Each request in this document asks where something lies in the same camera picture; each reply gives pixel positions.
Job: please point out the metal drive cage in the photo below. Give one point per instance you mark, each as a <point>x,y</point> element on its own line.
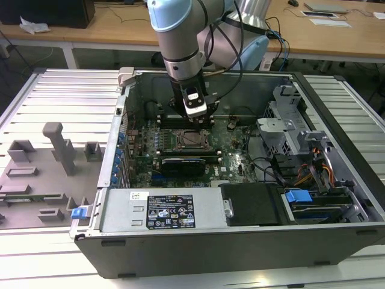
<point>276,126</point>

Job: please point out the black expansion card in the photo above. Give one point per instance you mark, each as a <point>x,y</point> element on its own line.
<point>183,168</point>

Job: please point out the black computer tower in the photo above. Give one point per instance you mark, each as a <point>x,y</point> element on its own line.
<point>45,12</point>

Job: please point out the coin cell battery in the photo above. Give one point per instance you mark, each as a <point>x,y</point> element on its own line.
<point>232,123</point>

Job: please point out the crumpled white paper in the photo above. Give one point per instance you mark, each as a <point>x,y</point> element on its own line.
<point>33,27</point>

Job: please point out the green RAM stick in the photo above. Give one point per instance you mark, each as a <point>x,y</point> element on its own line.
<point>30,198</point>

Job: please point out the CPU socket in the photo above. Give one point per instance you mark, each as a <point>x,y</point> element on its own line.
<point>178,148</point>

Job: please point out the white framed tablet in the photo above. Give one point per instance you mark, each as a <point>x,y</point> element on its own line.
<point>319,14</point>

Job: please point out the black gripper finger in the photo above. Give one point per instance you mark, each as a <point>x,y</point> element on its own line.
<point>213,106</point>
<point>179,110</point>

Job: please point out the grey parts rack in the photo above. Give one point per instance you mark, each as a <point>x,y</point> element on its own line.
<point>39,180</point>

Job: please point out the dark grey PC case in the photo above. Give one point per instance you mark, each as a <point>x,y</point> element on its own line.
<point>210,253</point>

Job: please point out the grey laptop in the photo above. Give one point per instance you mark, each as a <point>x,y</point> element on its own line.
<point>326,7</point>

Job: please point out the blue case latch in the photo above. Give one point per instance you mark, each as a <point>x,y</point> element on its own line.
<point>77,213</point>

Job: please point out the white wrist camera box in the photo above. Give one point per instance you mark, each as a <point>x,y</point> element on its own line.
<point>195,110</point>

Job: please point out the silver power supply unit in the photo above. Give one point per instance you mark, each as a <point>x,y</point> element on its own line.
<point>120,210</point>

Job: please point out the green motherboard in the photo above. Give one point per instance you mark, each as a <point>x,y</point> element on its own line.
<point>231,168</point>

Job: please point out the white paper sheet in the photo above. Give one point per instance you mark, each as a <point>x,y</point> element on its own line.
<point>331,22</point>

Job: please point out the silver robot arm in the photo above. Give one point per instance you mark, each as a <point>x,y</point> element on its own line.
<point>177,39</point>

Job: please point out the silver CPU plate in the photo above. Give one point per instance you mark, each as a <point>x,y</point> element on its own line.
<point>192,140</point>

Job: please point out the black plastic shroud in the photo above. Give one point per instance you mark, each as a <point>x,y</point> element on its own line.
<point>252,204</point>

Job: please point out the black computer mouse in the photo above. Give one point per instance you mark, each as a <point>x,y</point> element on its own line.
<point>293,3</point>

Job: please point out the blue disk carrier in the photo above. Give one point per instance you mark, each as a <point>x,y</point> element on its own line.
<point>297,197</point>

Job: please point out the metal locking lever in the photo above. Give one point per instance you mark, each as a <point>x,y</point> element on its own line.
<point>185,131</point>
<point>192,149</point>

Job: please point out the wooden desk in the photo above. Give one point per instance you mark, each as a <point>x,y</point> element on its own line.
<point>316,39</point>

